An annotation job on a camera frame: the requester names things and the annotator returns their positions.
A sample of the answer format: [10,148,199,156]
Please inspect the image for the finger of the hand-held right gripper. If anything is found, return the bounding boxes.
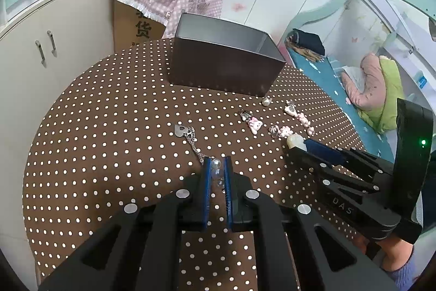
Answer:
[286,148,380,203]
[304,139,396,181]

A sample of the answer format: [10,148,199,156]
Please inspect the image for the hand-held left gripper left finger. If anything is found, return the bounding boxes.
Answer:
[39,156,212,291]

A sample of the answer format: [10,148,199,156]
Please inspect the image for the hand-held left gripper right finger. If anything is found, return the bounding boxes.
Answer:
[222,155,400,291]

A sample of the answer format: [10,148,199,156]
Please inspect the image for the cream charm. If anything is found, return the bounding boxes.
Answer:
[287,134,305,150]

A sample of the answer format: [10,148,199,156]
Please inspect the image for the pink bead charm string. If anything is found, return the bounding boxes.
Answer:
[297,113,315,137]

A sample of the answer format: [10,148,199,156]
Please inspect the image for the pink charm with silver clasp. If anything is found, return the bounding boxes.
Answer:
[269,125,293,138]

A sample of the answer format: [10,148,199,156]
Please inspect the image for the silver heart necklace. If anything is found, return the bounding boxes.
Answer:
[174,123,225,191]

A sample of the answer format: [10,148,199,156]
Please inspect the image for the grey metal box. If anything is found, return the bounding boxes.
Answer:
[168,12,287,98]

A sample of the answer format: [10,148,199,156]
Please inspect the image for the person's right forearm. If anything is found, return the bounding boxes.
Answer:
[366,232,419,289]

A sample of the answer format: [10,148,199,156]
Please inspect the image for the green quilt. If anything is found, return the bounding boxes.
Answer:
[357,57,407,134]

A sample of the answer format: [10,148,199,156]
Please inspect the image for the teal bed sheet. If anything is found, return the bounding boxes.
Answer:
[285,34,397,172]

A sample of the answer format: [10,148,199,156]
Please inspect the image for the pink quilt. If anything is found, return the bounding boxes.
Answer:
[341,52,389,112]

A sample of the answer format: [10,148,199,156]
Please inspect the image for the tan folded cloth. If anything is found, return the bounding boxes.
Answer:
[288,41,325,62]

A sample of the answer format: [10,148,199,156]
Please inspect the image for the dark folded clothes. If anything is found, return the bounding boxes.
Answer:
[294,28,326,56]

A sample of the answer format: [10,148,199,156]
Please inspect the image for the brown polka-dot tablecloth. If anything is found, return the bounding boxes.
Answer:
[22,38,375,291]

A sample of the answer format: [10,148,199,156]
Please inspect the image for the cardboard box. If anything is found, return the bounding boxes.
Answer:
[113,0,175,51]

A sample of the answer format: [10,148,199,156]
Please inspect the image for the cream cabinet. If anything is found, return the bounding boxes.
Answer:
[0,0,117,278]

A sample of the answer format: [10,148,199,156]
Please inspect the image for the turquoise bunk bed frame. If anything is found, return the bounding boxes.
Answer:
[277,0,436,49]

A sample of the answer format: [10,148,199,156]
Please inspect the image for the metal cabinet handle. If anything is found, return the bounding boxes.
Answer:
[47,30,57,56]
[35,40,47,65]

